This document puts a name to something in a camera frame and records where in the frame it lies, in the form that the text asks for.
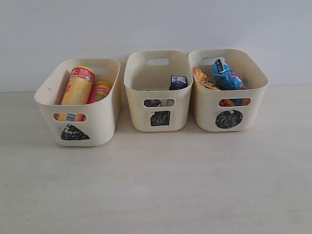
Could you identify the blue white milk carton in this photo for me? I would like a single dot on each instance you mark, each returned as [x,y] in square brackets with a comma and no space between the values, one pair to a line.
[178,82]

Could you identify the orange black noodle packet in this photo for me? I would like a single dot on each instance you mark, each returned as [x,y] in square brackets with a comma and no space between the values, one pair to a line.
[202,79]

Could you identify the cream bin square mark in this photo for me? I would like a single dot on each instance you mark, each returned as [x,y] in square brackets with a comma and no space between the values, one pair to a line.
[147,76]

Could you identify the purple drink carton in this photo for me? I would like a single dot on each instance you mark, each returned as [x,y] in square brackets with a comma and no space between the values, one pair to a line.
[152,103]

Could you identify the yellow Lays chips can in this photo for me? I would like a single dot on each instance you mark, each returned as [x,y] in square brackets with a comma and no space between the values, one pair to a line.
[79,86]

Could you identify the pink Lays chips can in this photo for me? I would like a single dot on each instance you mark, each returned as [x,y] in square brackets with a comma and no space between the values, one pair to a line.
[100,90]

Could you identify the cream bin circle mark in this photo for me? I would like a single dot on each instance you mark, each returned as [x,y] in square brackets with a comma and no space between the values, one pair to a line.
[227,111]

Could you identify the cream bin triangle mark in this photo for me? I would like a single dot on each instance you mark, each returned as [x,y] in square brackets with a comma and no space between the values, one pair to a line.
[102,116]

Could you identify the blue noodle packet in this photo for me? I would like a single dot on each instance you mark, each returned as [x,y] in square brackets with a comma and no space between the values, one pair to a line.
[225,80]

